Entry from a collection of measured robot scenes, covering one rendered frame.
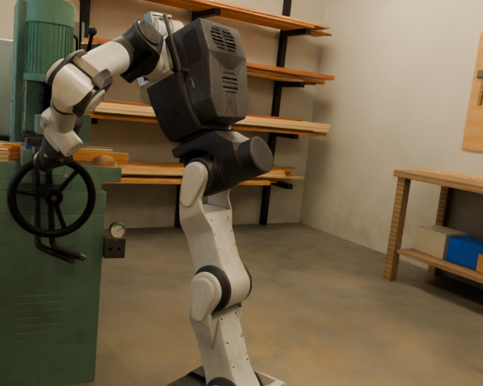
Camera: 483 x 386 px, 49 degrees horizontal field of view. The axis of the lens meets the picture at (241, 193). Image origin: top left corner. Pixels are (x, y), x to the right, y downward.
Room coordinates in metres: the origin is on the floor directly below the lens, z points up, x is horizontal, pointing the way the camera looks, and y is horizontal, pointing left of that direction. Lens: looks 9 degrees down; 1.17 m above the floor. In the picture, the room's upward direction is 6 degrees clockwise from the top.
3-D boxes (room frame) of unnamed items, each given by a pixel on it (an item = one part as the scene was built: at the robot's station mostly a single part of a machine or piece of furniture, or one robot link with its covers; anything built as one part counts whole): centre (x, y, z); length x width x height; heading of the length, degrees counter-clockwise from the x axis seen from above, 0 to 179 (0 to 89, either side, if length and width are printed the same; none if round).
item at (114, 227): (2.04, 0.47, 0.65); 0.06 x 0.04 x 0.08; 117
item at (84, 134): (2.34, 0.74, 1.02); 0.09 x 0.07 x 0.12; 117
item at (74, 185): (2.06, 0.77, 0.82); 0.40 x 0.21 x 0.04; 117
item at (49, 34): (2.11, 0.80, 1.35); 0.18 x 0.18 x 0.31
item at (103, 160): (2.13, 0.56, 0.92); 0.14 x 0.09 x 0.04; 27
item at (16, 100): (2.37, 0.93, 1.16); 0.22 x 0.22 x 0.72; 27
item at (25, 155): (1.93, 0.73, 0.91); 0.15 x 0.14 x 0.09; 117
